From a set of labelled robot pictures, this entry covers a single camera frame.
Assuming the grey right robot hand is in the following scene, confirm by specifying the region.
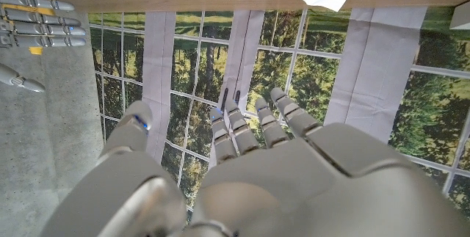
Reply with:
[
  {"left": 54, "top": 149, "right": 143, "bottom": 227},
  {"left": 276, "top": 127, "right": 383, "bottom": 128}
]
[{"left": 0, "top": 0, "right": 87, "bottom": 93}]

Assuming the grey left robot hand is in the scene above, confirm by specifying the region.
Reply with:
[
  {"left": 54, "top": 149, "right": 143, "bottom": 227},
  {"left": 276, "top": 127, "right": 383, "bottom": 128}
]
[{"left": 38, "top": 87, "right": 470, "bottom": 237}]

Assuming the printed forest window backdrop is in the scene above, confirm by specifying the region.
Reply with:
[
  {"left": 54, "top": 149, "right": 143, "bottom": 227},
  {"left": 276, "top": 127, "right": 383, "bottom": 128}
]
[{"left": 87, "top": 5, "right": 470, "bottom": 219}]

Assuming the white power socket box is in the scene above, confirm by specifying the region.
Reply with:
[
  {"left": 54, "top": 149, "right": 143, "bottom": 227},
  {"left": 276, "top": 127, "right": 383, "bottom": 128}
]
[{"left": 449, "top": 1, "right": 470, "bottom": 31}]

